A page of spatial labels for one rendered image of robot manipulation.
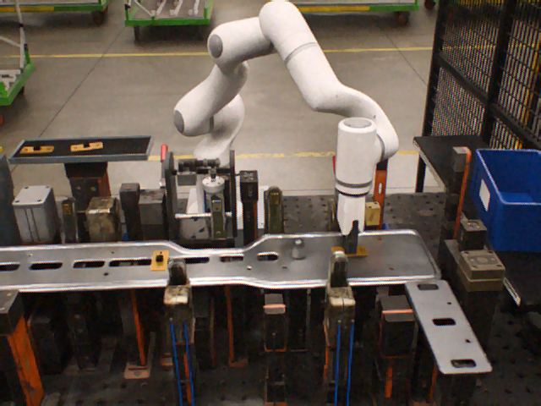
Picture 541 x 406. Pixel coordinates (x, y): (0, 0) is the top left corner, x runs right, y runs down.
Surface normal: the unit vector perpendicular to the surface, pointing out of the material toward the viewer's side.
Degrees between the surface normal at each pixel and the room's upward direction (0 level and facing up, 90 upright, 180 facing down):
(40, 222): 90
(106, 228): 90
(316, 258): 0
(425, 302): 0
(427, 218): 0
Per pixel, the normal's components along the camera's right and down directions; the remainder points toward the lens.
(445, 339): -0.01, -0.87
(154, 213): 0.04, 0.49
